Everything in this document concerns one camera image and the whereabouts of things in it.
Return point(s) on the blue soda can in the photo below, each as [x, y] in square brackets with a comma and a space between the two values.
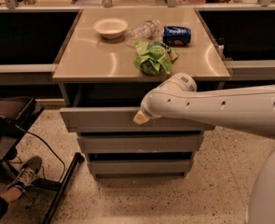
[176, 35]

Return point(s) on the clear plastic water bottle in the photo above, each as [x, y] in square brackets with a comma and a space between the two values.
[145, 30]

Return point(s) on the grey middle drawer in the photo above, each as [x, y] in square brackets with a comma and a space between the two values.
[140, 143]

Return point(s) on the white bowl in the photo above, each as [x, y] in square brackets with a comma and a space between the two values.
[110, 28]

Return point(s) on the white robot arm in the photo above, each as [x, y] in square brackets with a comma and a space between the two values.
[250, 110]

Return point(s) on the grey drawer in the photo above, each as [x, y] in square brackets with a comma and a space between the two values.
[120, 120]
[139, 167]
[140, 143]

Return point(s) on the black cart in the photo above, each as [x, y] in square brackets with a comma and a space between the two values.
[17, 114]

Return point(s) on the grey bottom drawer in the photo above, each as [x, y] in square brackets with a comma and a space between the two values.
[139, 167]

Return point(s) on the grey top drawer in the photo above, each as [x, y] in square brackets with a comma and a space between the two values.
[120, 120]

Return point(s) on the grey drawer cabinet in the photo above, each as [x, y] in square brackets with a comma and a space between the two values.
[95, 72]

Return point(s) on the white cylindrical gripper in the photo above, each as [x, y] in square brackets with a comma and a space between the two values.
[147, 110]

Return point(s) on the grey sneaker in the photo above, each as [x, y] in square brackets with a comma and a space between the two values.
[28, 174]

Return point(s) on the green chip bag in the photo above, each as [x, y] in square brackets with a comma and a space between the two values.
[154, 58]

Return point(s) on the person's leg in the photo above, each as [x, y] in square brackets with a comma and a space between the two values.
[9, 196]

